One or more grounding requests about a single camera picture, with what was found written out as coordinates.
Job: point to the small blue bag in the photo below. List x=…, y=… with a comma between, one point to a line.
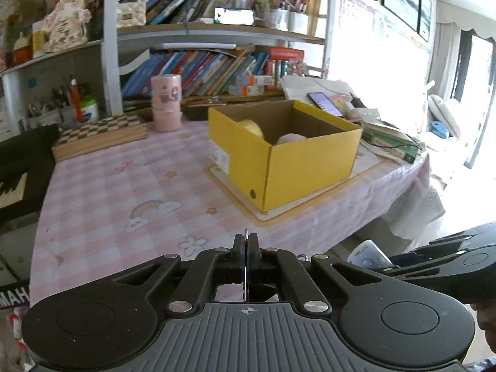
x=438, y=130

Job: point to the pink plush toy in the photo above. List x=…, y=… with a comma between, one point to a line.
x=292, y=139

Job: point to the row of colourful books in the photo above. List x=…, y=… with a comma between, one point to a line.
x=201, y=69

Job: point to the white quilted bag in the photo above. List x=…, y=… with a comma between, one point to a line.
x=131, y=13

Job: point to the pen holder with pens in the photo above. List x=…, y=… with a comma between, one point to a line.
x=46, y=116

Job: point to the black smartphone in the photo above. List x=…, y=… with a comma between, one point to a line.
x=325, y=104

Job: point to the stack of white paper sheets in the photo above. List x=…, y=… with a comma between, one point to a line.
x=298, y=87

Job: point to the wall poster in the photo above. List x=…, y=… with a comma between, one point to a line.
x=356, y=11

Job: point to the white shelf unit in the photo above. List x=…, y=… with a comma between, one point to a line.
x=110, y=46

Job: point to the yellow tape roll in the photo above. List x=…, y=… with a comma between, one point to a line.
x=252, y=128

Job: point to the grey patterned cloth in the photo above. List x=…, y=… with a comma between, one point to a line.
x=418, y=213

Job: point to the orange and white medicine box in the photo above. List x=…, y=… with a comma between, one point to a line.
x=246, y=90
x=255, y=80

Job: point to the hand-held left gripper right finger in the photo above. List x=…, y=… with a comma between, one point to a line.
x=254, y=255

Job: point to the black keyboard piano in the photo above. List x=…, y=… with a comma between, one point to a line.
x=23, y=151

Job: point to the floral paper figure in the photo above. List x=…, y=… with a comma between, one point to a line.
x=66, y=27

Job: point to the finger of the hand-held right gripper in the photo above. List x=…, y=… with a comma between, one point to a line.
x=465, y=237
x=426, y=265

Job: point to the clear plastic case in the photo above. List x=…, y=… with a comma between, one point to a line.
x=362, y=114

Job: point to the pink cylindrical container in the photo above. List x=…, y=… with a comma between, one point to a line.
x=166, y=116

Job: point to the red marker pen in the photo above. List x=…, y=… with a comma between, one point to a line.
x=75, y=100

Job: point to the pink checkered desktop tablecloth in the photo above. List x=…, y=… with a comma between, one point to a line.
x=116, y=186

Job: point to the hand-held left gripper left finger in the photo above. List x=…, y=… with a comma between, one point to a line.
x=238, y=255

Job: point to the white jar green label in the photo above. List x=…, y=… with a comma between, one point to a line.
x=90, y=110

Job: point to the wooden chessboard box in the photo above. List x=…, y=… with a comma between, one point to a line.
x=97, y=135

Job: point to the yellow cardboard box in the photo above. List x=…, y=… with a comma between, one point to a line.
x=302, y=170

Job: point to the white storage containers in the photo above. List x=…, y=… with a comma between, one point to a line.
x=298, y=23

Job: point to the shelf of leaning books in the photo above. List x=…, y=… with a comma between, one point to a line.
x=174, y=0

